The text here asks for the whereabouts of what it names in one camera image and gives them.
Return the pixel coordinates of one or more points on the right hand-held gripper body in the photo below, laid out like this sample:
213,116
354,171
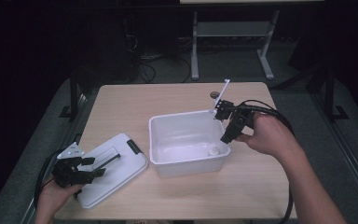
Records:
242,118

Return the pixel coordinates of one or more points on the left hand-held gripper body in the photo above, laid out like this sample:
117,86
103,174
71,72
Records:
71,177

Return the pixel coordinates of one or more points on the white box lid black latches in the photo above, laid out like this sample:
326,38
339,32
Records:
118,177

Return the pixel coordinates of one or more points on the small white dropper bottle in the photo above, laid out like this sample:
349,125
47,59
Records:
213,151

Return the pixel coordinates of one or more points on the white plastic storage box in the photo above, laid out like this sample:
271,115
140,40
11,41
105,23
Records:
183,146

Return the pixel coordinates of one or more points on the person's left hand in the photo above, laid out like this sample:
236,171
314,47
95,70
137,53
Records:
51,202

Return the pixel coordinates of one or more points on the person's right hand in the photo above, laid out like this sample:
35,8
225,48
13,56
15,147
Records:
270,137

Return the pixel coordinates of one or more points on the aluminium floor rail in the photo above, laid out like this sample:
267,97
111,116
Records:
348,149
28,199

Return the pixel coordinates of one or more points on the black metal post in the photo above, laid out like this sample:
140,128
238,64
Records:
73,96
330,96

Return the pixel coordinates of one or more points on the grey metal desk frame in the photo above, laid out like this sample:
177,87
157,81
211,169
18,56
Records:
232,29

